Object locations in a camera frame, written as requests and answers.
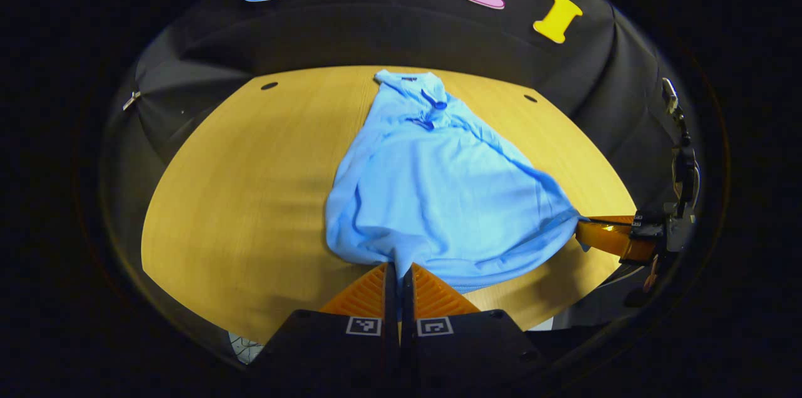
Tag black backdrop cloth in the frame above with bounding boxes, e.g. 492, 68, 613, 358
100, 0, 699, 273

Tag light blue T-shirt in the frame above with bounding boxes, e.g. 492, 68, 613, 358
325, 69, 590, 294

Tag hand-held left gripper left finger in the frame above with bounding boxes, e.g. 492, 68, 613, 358
247, 261, 398, 398

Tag black cable with silver plug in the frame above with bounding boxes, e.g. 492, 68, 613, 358
662, 77, 692, 151

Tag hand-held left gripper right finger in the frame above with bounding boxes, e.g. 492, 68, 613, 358
398, 263, 546, 398

